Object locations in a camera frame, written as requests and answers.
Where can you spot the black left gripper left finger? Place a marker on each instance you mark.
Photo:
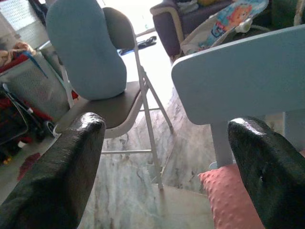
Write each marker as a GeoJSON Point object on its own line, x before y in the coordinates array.
{"type": "Point", "coordinates": [54, 171]}

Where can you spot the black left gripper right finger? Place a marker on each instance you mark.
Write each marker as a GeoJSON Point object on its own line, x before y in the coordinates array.
{"type": "Point", "coordinates": [269, 171]}

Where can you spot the light blue contoured pillow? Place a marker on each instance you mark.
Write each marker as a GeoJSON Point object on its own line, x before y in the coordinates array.
{"type": "Point", "coordinates": [88, 50]}

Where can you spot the dark purple sofa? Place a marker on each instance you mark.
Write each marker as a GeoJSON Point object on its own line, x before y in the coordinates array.
{"type": "Point", "coordinates": [176, 21]}

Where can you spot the dark red cloth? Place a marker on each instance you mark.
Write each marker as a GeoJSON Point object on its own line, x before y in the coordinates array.
{"type": "Point", "coordinates": [28, 164]}

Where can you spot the pink dotted cushion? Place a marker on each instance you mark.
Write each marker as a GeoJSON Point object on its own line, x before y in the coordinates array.
{"type": "Point", "coordinates": [228, 200]}

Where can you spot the red and black stroller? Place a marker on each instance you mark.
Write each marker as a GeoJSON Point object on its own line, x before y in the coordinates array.
{"type": "Point", "coordinates": [16, 119]}

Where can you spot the white perforated laundry basket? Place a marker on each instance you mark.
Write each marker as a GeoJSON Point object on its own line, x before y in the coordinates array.
{"type": "Point", "coordinates": [33, 83]}

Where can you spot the grey folding chair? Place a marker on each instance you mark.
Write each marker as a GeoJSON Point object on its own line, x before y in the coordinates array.
{"type": "Point", "coordinates": [119, 100]}

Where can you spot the colourful baby bouncer seat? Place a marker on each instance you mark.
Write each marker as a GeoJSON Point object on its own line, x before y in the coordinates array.
{"type": "Point", "coordinates": [221, 23]}

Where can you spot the black item on floor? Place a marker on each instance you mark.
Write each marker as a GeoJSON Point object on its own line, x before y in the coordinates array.
{"type": "Point", "coordinates": [147, 41]}

